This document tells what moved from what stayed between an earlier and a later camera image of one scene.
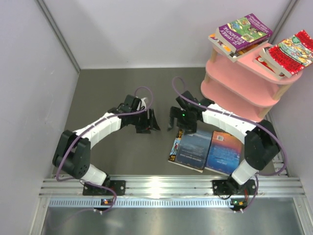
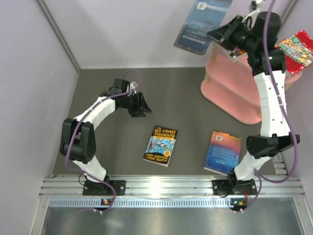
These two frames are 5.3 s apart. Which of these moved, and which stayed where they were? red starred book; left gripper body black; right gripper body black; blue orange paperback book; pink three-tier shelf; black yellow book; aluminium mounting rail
Moved: left gripper body black; right gripper body black; black yellow book
Stayed: blue orange paperback book; aluminium mounting rail; red starred book; pink three-tier shelf
